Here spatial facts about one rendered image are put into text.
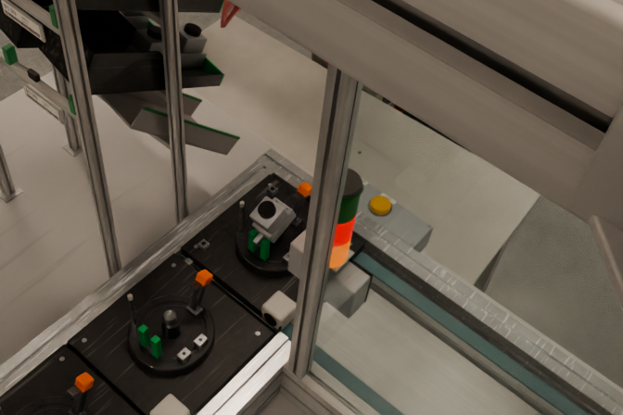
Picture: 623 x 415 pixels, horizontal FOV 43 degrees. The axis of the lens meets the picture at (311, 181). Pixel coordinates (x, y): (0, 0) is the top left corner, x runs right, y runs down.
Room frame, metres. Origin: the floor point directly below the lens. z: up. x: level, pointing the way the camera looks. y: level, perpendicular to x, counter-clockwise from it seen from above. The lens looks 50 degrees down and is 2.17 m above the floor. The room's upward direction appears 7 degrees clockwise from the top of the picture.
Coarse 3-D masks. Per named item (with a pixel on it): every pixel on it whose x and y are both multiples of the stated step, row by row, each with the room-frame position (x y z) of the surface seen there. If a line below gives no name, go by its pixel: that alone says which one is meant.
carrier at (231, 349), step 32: (160, 288) 0.72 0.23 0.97; (96, 320) 0.64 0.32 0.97; (128, 320) 0.65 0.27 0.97; (160, 320) 0.65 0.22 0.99; (192, 320) 0.66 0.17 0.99; (224, 320) 0.68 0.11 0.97; (256, 320) 0.68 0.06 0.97; (96, 352) 0.59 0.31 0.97; (128, 352) 0.59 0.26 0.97; (160, 352) 0.59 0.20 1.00; (192, 352) 0.60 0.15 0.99; (224, 352) 0.62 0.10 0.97; (256, 352) 0.63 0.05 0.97; (128, 384) 0.54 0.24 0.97; (160, 384) 0.55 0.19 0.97; (192, 384) 0.55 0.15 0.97; (224, 384) 0.56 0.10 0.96
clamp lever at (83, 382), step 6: (84, 372) 0.50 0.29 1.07; (78, 378) 0.49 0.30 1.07; (84, 378) 0.49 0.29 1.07; (90, 378) 0.50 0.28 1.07; (78, 384) 0.49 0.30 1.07; (84, 384) 0.48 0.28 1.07; (90, 384) 0.49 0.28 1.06; (72, 390) 0.48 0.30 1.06; (78, 390) 0.48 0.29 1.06; (84, 390) 0.48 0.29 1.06; (72, 396) 0.47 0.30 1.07; (78, 396) 0.48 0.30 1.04; (84, 396) 0.48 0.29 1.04; (78, 402) 0.47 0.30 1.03; (84, 402) 0.48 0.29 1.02; (72, 408) 0.47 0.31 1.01; (78, 408) 0.47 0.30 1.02; (78, 414) 0.47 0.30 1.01
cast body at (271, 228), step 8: (264, 200) 0.84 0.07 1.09; (272, 200) 0.84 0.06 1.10; (256, 208) 0.83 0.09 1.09; (264, 208) 0.82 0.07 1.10; (272, 208) 0.82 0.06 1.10; (280, 208) 0.83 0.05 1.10; (288, 208) 0.85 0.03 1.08; (256, 216) 0.82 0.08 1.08; (264, 216) 0.81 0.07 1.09; (272, 216) 0.81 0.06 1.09; (280, 216) 0.82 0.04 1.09; (288, 216) 0.84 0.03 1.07; (256, 224) 0.82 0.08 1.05; (264, 224) 0.80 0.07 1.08; (272, 224) 0.80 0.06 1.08; (280, 224) 0.82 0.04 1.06; (288, 224) 0.84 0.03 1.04; (264, 232) 0.81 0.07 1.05; (272, 232) 0.80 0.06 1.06; (280, 232) 0.82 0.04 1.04; (256, 240) 0.80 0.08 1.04; (272, 240) 0.80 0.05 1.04
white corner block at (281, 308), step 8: (272, 296) 0.72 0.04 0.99; (280, 296) 0.72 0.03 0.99; (264, 304) 0.70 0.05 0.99; (272, 304) 0.71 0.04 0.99; (280, 304) 0.71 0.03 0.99; (288, 304) 0.71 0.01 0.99; (296, 304) 0.71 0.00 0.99; (264, 312) 0.70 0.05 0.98; (272, 312) 0.69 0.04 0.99; (280, 312) 0.69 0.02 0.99; (288, 312) 0.70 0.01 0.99; (272, 320) 0.69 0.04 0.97; (280, 320) 0.68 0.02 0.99; (288, 320) 0.69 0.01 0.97
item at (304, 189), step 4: (300, 184) 0.91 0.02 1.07; (304, 184) 0.91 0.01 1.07; (308, 184) 0.91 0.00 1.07; (300, 188) 0.90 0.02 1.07; (304, 188) 0.90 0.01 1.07; (308, 188) 0.90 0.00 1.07; (300, 192) 0.90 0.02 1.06; (304, 192) 0.89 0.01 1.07; (308, 192) 0.90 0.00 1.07; (292, 196) 0.89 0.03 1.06; (296, 196) 0.88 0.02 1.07; (300, 196) 0.89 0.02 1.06; (304, 196) 0.89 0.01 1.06; (296, 200) 0.90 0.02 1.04; (300, 200) 0.89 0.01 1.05; (304, 200) 0.90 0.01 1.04; (296, 204) 0.89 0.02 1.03; (300, 204) 0.89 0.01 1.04; (296, 208) 0.89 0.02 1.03; (300, 208) 0.89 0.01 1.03; (296, 212) 0.89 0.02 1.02; (300, 212) 0.89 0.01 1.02; (296, 216) 0.88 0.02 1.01
